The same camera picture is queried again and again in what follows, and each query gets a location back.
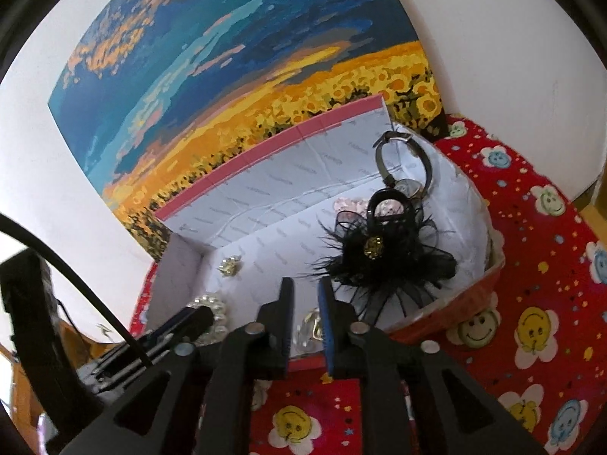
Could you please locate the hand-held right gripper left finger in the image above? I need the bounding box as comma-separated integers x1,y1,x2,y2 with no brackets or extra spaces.
61,277,296,455

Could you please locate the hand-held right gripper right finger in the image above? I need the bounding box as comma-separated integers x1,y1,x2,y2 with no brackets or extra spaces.
318,276,546,455

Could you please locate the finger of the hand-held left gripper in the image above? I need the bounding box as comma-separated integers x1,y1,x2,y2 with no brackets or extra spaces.
94,306,214,389

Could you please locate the clear gold-trimmed ornament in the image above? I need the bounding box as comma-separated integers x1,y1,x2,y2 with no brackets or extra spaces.
296,310,328,350

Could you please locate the gold rhinestone earring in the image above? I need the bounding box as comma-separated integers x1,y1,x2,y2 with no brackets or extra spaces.
218,255,244,277

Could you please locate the pale pink flower ornament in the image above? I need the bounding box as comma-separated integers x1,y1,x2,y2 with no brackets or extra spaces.
332,196,371,221

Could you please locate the pink cardboard box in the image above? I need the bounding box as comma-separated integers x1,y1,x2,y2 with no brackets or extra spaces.
147,95,506,373

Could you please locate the bronze wristwatch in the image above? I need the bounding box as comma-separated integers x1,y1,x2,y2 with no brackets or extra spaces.
371,130,434,201

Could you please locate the black feather hair clip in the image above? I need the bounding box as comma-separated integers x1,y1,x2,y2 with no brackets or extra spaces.
303,188,458,328

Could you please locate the red smiley flower tablecloth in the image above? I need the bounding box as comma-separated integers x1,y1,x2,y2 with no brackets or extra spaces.
128,114,607,455

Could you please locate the sunflower field painting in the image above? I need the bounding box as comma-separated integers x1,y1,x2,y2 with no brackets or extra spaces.
47,0,449,253

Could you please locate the white pearl bracelet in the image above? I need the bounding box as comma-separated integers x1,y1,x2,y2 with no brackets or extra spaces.
187,291,231,348

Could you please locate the black cable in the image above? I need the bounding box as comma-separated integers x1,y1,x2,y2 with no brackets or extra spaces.
0,212,156,368

